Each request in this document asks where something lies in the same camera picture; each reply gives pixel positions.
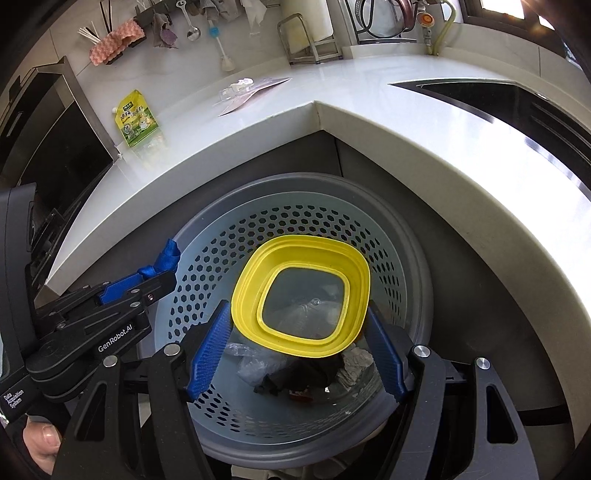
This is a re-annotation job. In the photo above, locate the yellow seasoning pouch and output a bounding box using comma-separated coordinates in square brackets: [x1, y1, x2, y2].
[112, 89, 163, 148]

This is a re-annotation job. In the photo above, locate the metal cutting board rack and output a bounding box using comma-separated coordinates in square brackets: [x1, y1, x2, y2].
[277, 13, 343, 65]

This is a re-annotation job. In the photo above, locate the clear plastic wrap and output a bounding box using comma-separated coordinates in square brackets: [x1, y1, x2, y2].
[226, 342, 287, 388]

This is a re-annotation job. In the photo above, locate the white cutting board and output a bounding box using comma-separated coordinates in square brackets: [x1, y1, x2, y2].
[281, 0, 334, 47]

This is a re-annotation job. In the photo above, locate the white hanging cloth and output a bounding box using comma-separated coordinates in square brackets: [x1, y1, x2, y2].
[240, 0, 266, 35]

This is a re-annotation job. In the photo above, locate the yellow container lid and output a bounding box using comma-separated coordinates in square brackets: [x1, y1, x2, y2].
[233, 234, 371, 358]

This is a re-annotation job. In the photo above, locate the metal spoon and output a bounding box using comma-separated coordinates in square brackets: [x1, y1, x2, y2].
[177, 0, 201, 41]

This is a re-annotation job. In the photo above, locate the person's left hand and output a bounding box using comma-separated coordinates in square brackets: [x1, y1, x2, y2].
[22, 421, 64, 477]

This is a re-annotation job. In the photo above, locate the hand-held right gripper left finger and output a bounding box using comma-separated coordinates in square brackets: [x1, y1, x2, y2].
[50, 299, 232, 480]

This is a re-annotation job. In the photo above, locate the window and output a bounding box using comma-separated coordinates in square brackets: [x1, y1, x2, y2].
[462, 0, 555, 28]

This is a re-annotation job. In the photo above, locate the yellow hose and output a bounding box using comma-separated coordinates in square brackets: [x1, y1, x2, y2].
[428, 0, 459, 56]

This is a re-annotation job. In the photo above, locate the metal pot lid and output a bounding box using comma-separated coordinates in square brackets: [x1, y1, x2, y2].
[344, 0, 423, 44]

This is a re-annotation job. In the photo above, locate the pink wavy sponge cloth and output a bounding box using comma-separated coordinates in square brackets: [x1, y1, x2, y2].
[89, 22, 145, 65]

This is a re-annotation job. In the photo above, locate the grey perforated trash bin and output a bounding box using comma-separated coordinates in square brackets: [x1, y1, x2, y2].
[154, 172, 435, 469]

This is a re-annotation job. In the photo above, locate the crumpled light grey paper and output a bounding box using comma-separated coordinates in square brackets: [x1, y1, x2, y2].
[335, 348, 375, 388]

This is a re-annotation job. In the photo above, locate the pink packaging sheet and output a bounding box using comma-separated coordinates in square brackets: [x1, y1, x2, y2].
[213, 76, 293, 116]

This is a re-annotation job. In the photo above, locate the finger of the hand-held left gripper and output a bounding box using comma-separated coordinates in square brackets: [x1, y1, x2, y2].
[33, 271, 145, 324]
[54, 270, 179, 343]

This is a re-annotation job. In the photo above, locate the dark grey rag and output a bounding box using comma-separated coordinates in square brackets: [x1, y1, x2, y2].
[253, 355, 345, 398]

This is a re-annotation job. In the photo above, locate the white sticks bundle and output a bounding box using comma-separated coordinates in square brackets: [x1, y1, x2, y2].
[78, 19, 101, 45]

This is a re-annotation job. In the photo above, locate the blue fabric strip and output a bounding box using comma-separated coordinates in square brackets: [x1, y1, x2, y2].
[139, 239, 182, 280]

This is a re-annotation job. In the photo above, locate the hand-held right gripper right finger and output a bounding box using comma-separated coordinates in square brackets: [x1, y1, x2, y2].
[366, 305, 573, 480]

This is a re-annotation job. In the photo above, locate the grey rag with purple patch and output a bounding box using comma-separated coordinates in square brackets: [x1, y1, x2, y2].
[151, 13, 178, 49]

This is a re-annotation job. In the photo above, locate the white bottle brush blue collar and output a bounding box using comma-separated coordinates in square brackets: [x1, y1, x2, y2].
[206, 18, 235, 72]

